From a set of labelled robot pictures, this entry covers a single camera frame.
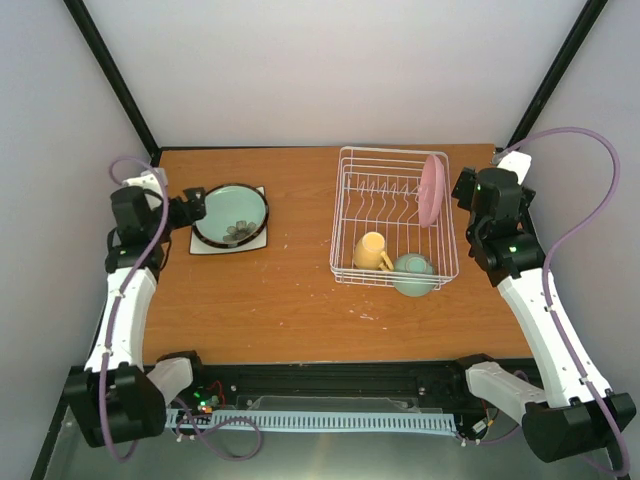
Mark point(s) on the pink round plate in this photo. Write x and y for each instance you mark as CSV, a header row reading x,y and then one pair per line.
x,y
431,191

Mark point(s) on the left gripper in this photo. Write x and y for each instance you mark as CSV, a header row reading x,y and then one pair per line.
x,y
196,207

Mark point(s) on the black round plate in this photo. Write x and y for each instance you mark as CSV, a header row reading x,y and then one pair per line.
x,y
235,215

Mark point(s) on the yellow ceramic mug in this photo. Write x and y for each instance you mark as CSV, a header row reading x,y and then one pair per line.
x,y
370,253

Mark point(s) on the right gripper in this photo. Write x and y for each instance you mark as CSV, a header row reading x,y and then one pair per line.
x,y
464,187

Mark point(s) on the left black frame post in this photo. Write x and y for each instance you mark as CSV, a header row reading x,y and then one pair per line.
x,y
100,51

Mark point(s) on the right black frame post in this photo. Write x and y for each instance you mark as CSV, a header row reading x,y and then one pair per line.
x,y
571,45

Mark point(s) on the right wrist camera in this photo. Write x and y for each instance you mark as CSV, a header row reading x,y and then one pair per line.
x,y
514,161

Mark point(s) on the green ceramic bowl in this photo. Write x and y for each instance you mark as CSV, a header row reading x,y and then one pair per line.
x,y
414,275

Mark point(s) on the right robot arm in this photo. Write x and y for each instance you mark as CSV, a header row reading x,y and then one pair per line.
x,y
574,411

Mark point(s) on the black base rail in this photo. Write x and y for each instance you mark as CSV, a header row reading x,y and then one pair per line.
x,y
437,384

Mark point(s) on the black frame post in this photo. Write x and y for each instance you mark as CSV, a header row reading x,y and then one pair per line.
x,y
571,45
100,51

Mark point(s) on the light blue cable duct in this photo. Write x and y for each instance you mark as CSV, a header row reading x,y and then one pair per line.
x,y
333,422

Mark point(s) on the white wire dish rack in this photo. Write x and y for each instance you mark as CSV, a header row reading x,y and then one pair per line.
x,y
377,191

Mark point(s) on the metal base plate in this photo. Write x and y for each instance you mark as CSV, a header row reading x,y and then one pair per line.
x,y
310,456

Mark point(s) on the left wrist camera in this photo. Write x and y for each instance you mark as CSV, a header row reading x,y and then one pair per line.
x,y
154,180

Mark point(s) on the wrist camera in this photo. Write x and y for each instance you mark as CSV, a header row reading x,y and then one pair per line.
x,y
154,180
514,161

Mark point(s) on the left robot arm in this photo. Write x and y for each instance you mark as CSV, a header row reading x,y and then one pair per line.
x,y
137,248

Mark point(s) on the white square plate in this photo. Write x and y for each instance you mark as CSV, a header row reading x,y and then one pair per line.
x,y
250,247

